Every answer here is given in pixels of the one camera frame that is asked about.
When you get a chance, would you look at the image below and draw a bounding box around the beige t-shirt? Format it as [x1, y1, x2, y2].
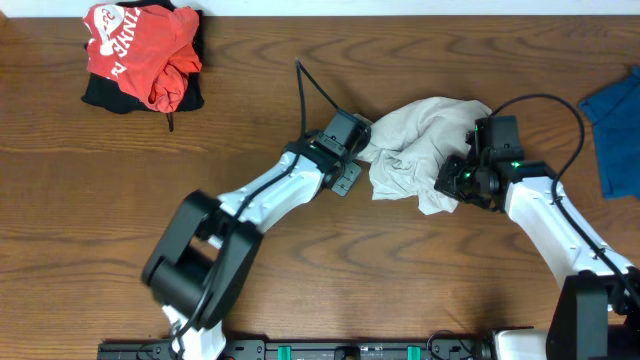
[357, 97, 491, 215]

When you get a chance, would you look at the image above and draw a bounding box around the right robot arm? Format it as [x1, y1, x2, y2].
[435, 156, 639, 359]

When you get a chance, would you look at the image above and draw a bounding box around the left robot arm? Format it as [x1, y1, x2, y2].
[142, 131, 370, 359]

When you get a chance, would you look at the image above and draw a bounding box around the blue t-shirt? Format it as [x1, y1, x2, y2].
[579, 65, 639, 199]

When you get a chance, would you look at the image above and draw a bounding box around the red printed t-shirt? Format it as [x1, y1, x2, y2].
[83, 3, 202, 113]

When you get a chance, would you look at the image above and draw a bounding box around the black folded garment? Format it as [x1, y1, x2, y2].
[81, 0, 204, 129]

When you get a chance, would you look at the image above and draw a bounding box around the left black cable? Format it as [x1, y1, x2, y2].
[169, 58, 342, 360]

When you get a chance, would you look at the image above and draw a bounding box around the black cable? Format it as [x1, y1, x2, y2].
[489, 93, 640, 311]
[169, 58, 342, 360]

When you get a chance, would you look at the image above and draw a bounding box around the right black cable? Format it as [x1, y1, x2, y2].
[489, 93, 640, 311]

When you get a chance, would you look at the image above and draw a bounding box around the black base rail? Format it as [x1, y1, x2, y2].
[96, 330, 498, 360]

